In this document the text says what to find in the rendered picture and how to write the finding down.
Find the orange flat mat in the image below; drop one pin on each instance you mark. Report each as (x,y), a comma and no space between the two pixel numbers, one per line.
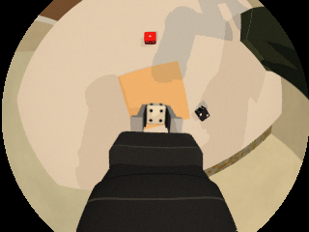
(160,83)

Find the red die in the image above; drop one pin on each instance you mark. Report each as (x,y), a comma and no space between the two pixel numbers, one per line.
(150,37)

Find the white die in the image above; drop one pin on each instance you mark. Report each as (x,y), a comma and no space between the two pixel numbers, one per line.
(156,113)

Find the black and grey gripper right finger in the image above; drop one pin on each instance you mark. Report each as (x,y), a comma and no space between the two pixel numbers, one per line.
(172,122)

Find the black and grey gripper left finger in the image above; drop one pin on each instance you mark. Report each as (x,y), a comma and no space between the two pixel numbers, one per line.
(139,121)

